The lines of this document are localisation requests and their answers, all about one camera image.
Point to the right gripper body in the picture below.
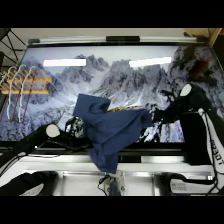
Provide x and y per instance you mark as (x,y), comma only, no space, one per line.
(161,115)

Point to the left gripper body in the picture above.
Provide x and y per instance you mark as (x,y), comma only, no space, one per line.
(75,128)

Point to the blue shirt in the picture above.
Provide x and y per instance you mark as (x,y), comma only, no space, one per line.
(110,133)

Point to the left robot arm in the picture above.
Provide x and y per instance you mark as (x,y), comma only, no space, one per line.
(31,136)

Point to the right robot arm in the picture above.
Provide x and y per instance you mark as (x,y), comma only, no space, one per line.
(196,133)

